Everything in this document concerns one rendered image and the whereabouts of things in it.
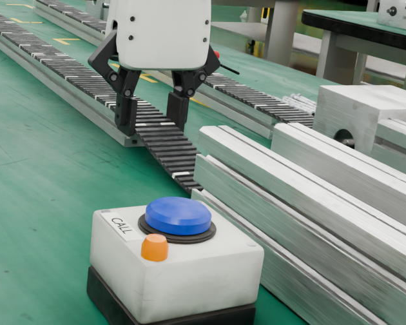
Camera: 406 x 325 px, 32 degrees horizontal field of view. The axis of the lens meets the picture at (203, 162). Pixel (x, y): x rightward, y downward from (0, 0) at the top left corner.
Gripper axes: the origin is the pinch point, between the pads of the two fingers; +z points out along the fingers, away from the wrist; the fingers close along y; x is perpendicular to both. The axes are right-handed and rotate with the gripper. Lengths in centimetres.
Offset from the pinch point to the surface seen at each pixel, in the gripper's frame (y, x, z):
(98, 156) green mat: 6.0, 0.9, 3.9
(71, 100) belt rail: 2.1, -18.1, 3.2
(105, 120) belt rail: 2.0, -7.4, 2.8
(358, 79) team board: -251, -236, 54
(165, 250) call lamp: 15.9, 34.1, -2.7
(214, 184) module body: 5.2, 21.7, -0.8
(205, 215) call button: 12.1, 31.9, -3.3
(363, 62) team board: -252, -235, 44
